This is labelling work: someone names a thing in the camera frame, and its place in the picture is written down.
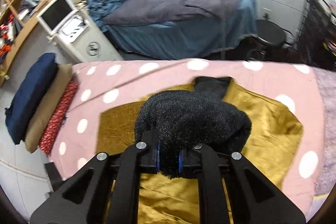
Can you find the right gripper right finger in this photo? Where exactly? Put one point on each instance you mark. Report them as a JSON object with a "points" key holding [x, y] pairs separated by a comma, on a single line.
{"points": [[232, 190]]}

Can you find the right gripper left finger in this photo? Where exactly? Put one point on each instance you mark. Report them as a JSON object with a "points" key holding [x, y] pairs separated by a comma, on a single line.
{"points": [[105, 189]]}

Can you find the pink polka dot blanket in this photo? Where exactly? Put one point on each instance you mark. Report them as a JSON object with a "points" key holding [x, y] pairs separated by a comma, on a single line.
{"points": [[108, 84]]}

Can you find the red patterned folded cloth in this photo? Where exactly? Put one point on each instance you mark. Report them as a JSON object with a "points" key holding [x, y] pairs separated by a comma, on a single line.
{"points": [[53, 126]]}

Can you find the grey lilac knitted blanket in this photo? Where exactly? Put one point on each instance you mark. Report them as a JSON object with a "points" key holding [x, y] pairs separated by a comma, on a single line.
{"points": [[326, 84]]}

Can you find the tan folded cloth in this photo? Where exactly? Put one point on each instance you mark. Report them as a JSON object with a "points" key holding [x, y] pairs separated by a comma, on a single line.
{"points": [[47, 106]]}

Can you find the navy blue folded cloth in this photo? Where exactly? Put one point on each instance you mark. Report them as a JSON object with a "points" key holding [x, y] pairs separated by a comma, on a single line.
{"points": [[29, 95]]}

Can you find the white machine cabinet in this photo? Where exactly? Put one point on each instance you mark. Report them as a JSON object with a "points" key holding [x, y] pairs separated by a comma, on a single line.
{"points": [[82, 41]]}

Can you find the black round stool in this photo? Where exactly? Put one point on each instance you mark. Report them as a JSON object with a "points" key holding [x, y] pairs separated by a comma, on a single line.
{"points": [[267, 44]]}

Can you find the white framed monitor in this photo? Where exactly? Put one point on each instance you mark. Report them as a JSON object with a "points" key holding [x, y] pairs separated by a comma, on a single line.
{"points": [[55, 14]]}

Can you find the grey purple duvet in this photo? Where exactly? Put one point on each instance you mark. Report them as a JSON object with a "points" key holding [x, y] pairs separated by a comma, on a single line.
{"points": [[140, 12]]}

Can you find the black wire rack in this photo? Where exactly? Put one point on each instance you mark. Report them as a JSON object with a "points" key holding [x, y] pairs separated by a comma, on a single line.
{"points": [[316, 35]]}

